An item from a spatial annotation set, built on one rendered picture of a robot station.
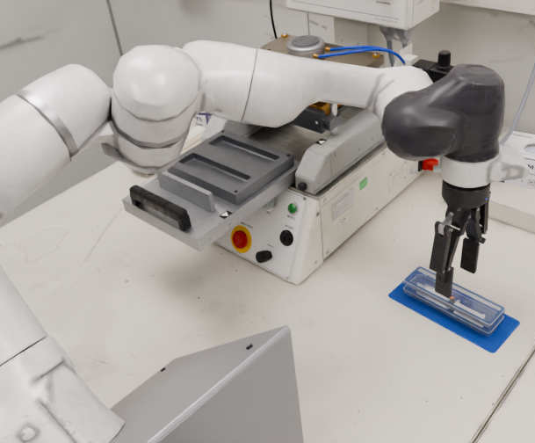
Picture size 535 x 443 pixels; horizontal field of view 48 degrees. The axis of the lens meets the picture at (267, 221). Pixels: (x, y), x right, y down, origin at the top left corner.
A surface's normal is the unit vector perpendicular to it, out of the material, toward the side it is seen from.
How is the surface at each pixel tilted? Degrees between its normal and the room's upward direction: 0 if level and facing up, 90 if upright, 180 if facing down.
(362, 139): 90
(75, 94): 51
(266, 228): 65
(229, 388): 90
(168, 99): 73
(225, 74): 56
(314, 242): 90
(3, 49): 90
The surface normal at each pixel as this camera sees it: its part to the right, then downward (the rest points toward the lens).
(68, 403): 0.73, -0.65
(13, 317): 0.78, -0.47
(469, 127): -0.19, 0.58
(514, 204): -0.11, -0.79
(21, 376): 0.33, -0.24
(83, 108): 0.78, 0.17
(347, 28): -0.66, 0.51
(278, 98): 0.17, 0.50
